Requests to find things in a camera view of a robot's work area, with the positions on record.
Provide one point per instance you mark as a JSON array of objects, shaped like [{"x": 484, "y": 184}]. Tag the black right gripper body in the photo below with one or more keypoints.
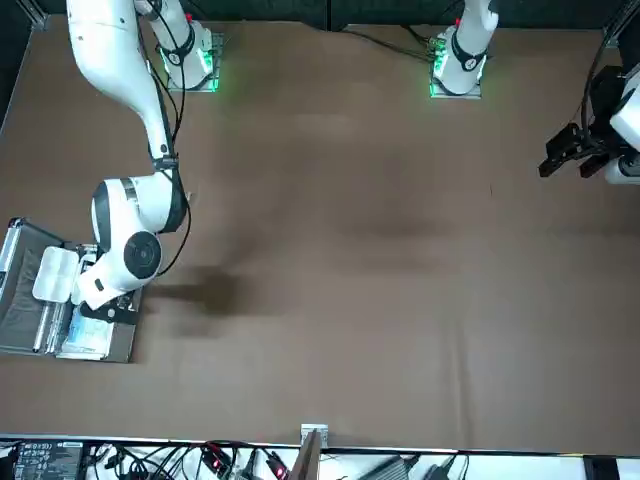
[{"x": 117, "y": 312}]

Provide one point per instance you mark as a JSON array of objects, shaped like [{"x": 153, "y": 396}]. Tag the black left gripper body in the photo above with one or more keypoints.
[{"x": 602, "y": 105}]

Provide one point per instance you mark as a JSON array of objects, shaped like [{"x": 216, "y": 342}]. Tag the clear plastic medicine box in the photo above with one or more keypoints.
[{"x": 55, "y": 275}]

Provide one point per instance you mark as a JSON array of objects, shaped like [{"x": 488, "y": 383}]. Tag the aluminium medical kit case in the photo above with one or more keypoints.
[{"x": 20, "y": 300}]

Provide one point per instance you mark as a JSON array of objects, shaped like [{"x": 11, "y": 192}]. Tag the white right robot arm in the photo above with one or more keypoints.
[{"x": 115, "y": 65}]

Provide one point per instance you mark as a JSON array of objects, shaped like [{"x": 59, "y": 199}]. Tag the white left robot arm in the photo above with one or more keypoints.
[{"x": 470, "y": 45}]

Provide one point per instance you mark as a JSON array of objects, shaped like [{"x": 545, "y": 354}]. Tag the blue white face mask packet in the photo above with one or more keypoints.
[{"x": 87, "y": 335}]

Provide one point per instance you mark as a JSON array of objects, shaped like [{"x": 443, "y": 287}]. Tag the black labelled power adapter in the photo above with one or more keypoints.
[{"x": 45, "y": 460}]

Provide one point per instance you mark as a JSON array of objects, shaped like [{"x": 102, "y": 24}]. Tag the black plug with red light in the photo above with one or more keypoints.
[
  {"x": 215, "y": 460},
  {"x": 277, "y": 467}
]

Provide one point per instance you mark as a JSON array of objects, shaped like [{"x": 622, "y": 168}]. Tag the brown upright board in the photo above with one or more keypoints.
[{"x": 305, "y": 460}]

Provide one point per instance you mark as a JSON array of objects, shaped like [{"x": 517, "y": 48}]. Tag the grey power adapter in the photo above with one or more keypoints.
[{"x": 392, "y": 469}]

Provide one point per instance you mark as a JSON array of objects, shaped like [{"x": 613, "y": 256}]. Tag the small black power adapter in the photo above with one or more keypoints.
[{"x": 450, "y": 470}]

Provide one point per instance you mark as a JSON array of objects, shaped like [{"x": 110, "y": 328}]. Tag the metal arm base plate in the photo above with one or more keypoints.
[
  {"x": 437, "y": 90},
  {"x": 212, "y": 60}
]

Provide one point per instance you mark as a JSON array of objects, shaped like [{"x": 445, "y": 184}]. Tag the silver metal table bracket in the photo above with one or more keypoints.
[{"x": 314, "y": 430}]

